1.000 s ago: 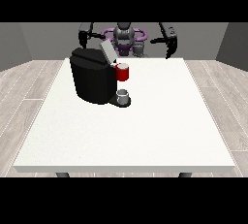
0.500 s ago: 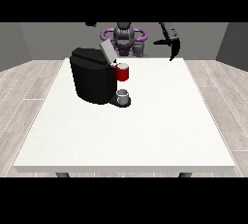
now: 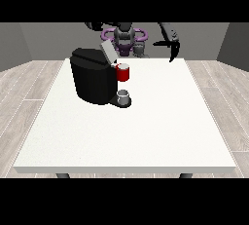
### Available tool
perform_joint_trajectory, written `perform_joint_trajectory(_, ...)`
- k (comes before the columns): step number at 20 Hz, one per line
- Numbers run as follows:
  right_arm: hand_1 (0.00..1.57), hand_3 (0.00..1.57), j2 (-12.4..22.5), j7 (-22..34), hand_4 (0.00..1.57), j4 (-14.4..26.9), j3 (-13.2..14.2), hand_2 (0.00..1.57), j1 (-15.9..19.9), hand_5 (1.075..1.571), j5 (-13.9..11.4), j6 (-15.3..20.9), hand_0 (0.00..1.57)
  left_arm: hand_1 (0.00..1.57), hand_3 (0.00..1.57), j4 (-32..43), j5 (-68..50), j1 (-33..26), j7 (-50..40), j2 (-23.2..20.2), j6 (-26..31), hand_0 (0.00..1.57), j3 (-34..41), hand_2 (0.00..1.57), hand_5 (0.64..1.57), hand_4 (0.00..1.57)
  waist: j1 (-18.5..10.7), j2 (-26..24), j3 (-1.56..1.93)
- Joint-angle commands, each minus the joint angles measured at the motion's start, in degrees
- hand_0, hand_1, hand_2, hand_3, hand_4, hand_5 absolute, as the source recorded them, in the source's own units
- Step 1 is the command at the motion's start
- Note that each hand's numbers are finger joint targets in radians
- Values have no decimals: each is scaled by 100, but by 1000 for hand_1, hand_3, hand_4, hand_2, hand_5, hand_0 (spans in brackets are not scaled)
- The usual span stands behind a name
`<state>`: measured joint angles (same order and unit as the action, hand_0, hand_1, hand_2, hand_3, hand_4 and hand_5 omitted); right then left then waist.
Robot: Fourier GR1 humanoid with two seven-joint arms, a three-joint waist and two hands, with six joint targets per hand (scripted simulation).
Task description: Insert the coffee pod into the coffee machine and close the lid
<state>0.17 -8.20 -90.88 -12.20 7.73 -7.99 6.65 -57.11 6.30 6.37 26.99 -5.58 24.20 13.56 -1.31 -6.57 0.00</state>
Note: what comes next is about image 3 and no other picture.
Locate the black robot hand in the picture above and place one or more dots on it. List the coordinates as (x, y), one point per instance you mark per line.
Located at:
(94, 26)
(174, 47)

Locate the pale grey machine lid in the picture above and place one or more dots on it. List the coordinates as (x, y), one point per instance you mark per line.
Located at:
(109, 51)

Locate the red pod holder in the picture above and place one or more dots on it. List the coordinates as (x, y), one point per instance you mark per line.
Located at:
(123, 74)

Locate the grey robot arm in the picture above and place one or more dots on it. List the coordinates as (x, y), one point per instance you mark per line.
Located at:
(170, 31)

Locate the dark table leg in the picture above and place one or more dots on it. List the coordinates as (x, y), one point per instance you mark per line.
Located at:
(63, 175)
(186, 175)

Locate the small grey cup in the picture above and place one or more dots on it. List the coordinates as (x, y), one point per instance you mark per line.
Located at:
(123, 98)

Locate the small grey coffee pod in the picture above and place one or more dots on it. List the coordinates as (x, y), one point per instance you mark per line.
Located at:
(138, 50)

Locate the black coffee machine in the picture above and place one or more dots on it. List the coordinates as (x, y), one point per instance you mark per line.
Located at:
(92, 79)

